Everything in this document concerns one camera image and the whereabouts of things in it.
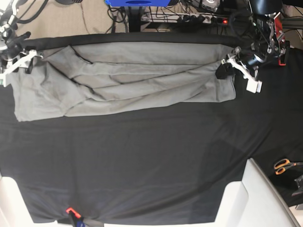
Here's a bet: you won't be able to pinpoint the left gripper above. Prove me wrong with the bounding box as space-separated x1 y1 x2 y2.
215 46 267 80

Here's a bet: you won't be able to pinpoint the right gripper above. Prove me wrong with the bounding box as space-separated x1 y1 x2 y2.
0 32 33 74

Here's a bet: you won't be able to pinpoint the grey T-shirt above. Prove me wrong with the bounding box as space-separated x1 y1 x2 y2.
9 42 236 122

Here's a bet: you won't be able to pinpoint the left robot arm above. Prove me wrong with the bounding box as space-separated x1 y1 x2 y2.
215 0 290 80

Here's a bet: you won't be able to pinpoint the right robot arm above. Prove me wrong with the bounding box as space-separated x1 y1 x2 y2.
0 0 48 75

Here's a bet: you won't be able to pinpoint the red black clamp right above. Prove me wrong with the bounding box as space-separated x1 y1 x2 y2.
278 41 290 66

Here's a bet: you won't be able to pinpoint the red black clamp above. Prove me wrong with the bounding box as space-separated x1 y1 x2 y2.
278 41 290 66
66 207 86 227

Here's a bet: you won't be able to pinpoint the white power strip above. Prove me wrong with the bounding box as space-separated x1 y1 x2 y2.
141 12 229 25

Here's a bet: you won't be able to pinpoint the black metal stand column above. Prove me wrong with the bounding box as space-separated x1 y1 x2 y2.
126 7 146 33

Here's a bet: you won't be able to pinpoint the blue plastic box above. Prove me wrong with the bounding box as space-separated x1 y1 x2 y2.
105 0 170 7

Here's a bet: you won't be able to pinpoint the black table cloth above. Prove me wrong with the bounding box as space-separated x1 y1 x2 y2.
0 33 303 225

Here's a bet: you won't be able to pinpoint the white base housing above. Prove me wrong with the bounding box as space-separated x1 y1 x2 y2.
0 176 34 227
214 158 300 227

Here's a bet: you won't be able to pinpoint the red black clamp bottom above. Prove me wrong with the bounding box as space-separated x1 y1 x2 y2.
66 207 86 227

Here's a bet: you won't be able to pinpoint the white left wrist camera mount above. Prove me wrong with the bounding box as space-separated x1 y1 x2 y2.
221 51 262 93

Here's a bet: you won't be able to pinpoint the orange handled scissors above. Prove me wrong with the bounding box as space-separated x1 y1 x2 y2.
274 158 303 175

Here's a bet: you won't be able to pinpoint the small black metal bracket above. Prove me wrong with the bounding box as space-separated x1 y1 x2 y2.
292 175 303 196

